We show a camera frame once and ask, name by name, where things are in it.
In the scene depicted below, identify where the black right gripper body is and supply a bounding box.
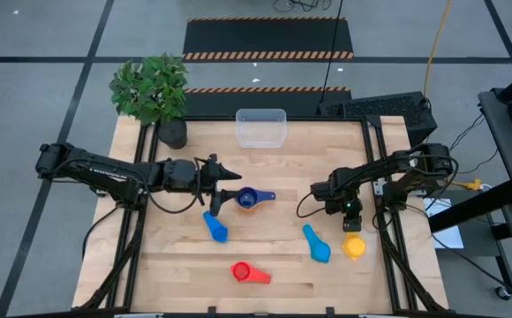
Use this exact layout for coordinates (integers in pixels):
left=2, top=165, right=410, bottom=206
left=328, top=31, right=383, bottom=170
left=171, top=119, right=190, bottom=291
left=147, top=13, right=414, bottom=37
left=310, top=170, right=364, bottom=214

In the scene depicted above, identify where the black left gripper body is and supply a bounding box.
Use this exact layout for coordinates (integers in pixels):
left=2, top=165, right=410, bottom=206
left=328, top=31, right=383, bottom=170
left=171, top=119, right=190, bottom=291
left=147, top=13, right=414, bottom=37
left=158, top=153, right=221, bottom=218

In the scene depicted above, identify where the yellow measuring cup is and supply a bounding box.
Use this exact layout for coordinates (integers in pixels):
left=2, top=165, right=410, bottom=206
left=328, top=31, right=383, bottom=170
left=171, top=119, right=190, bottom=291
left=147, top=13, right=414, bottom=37
left=342, top=232, right=367, bottom=261

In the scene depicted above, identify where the dark blue measuring cup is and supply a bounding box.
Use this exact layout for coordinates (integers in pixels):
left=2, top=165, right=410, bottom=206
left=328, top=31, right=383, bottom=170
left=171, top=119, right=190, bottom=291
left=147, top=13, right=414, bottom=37
left=235, top=186, right=277, bottom=210

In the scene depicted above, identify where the small blue measuring cup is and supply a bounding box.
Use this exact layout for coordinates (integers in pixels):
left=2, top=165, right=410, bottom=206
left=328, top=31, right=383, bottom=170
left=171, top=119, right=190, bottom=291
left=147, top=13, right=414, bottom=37
left=201, top=210, right=230, bottom=244

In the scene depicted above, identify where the light blue measuring cup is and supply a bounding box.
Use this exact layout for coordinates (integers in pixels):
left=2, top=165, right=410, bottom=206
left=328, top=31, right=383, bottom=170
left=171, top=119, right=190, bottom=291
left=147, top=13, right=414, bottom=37
left=302, top=223, right=332, bottom=265

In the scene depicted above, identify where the red measuring cup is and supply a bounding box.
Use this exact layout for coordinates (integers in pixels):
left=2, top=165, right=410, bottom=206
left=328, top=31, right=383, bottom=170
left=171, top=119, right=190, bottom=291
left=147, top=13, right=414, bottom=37
left=230, top=261, right=273, bottom=285

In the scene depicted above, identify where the clear plastic basket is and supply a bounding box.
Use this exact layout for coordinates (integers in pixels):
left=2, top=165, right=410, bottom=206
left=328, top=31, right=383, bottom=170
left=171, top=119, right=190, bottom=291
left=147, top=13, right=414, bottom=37
left=235, top=108, right=288, bottom=149

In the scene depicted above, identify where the hazard-striped black floor mat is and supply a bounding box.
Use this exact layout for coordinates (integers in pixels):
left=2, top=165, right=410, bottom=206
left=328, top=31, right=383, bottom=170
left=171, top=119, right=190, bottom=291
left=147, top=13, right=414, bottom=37
left=181, top=16, right=355, bottom=62
left=183, top=86, right=353, bottom=118

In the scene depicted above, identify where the white paper sheet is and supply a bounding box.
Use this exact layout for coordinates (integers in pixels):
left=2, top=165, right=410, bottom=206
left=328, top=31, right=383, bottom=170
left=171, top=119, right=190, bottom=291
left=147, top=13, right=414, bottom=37
left=422, top=197, right=465, bottom=251

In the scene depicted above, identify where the potted green plant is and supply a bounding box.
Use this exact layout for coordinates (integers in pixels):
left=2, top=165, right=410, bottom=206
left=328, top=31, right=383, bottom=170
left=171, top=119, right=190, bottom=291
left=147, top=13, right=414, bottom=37
left=108, top=52, right=191, bottom=150

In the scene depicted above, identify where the yellow power plug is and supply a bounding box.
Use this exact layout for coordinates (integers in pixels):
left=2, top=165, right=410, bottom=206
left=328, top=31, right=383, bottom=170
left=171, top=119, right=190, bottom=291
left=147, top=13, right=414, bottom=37
left=452, top=178, right=485, bottom=192

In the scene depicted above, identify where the dark side desk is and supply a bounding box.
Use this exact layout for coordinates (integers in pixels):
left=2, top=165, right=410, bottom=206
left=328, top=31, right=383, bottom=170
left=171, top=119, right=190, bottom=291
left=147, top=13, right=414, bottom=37
left=427, top=61, right=512, bottom=306

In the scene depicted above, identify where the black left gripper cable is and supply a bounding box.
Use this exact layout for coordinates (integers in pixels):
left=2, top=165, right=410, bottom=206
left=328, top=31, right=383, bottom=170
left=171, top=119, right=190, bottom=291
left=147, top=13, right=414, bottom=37
left=147, top=158, right=205, bottom=216

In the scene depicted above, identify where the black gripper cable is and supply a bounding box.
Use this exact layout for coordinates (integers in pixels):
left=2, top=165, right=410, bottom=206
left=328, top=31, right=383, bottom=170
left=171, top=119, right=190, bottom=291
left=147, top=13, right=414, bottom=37
left=295, top=192, right=328, bottom=220
left=147, top=158, right=205, bottom=216

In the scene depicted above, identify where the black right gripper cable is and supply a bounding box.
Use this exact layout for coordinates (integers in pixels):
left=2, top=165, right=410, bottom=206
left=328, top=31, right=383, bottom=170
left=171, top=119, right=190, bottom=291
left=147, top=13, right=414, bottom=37
left=295, top=192, right=328, bottom=220

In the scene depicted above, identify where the black left arm base cable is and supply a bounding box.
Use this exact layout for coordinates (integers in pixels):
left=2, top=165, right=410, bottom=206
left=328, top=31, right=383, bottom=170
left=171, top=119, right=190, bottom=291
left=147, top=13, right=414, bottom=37
left=81, top=205, right=123, bottom=261

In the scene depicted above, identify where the thin black hanging cable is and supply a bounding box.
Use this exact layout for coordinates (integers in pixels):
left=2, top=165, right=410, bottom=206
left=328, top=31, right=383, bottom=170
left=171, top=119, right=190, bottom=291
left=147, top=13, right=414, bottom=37
left=319, top=0, right=345, bottom=105

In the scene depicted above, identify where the long yellow cable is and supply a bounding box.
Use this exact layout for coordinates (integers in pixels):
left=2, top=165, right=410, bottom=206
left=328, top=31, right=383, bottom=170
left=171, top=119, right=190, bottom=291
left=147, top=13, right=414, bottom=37
left=422, top=0, right=454, bottom=99

